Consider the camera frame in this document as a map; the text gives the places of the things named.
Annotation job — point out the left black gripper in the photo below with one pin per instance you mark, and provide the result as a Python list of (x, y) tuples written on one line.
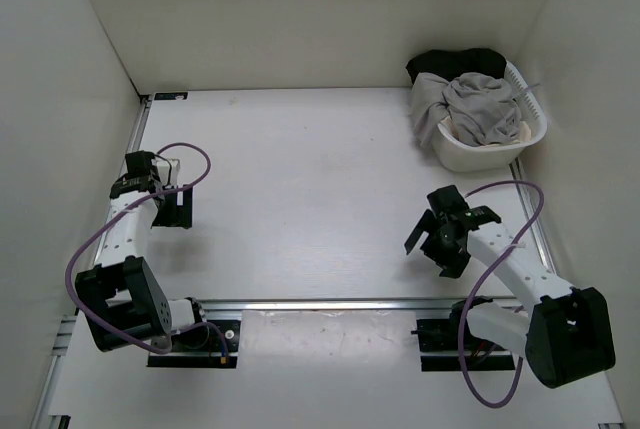
[(179, 216)]

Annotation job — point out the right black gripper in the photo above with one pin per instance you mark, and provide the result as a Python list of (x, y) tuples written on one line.
[(452, 263)]

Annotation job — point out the grey trousers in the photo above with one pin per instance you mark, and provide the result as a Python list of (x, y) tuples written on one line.
[(482, 110)]

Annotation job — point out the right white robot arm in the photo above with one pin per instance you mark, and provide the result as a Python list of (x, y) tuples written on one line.
[(561, 331)]

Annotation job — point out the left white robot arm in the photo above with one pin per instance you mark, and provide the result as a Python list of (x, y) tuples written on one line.
[(120, 297)]

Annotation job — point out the white laundry basket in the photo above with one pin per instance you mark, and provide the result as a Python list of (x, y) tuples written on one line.
[(458, 157)]

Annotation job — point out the beige garment in basket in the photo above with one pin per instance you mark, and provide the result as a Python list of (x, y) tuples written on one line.
[(524, 133)]

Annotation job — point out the black garment in basket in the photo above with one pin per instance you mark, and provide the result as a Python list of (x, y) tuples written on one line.
[(451, 64)]

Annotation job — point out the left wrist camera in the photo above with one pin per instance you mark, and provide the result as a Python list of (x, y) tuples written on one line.
[(168, 171)]

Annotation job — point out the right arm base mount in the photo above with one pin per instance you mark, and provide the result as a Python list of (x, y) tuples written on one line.
[(438, 346)]

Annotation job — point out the aluminium front rail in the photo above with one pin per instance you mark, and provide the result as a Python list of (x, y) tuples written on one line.
[(332, 305)]

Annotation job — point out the aluminium left rail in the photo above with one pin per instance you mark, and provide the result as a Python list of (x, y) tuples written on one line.
[(140, 123)]

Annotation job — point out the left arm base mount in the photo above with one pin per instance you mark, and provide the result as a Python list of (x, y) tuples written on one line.
[(202, 348)]

